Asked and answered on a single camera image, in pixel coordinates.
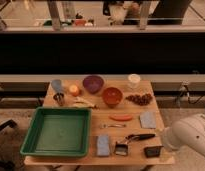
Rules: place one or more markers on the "black eraser block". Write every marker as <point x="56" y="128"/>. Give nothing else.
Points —
<point x="153" y="151"/>

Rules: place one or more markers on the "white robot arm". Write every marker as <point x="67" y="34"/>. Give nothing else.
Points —
<point x="189" y="131"/>

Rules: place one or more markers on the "white cup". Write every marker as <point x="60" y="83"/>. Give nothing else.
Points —
<point x="133" y="81"/>

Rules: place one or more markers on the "metal cup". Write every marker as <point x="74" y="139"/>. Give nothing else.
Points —
<point x="59" y="98"/>

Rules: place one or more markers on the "blue cup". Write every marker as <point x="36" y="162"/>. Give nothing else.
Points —
<point x="57" y="86"/>

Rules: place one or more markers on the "purple bowl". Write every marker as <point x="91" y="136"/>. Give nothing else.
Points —
<point x="93" y="83"/>

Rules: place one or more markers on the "orange bowl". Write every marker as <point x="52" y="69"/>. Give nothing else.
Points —
<point x="112" y="96"/>

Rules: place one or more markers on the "banana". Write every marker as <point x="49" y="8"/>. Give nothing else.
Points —
<point x="83" y="104"/>

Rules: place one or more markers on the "orange fruit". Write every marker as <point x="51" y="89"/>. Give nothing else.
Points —
<point x="74" y="90"/>

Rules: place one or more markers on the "orange carrot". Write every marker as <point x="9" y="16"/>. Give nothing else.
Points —
<point x="121" y="118"/>

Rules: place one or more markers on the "metal fork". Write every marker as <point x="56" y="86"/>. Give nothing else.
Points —
<point x="112" y="125"/>

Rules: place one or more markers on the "wooden table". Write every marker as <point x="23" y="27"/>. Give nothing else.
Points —
<point x="101" y="116"/>

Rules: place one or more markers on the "blue-grey cloth piece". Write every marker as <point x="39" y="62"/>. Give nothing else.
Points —
<point x="147" y="120"/>

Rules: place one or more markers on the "blue sponge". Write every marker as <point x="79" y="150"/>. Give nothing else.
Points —
<point x="103" y="146"/>

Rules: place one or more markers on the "green plastic tray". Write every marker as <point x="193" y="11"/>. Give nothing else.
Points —
<point x="58" y="132"/>

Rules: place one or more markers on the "black handled peeler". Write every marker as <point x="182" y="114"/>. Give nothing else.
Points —
<point x="138" y="137"/>

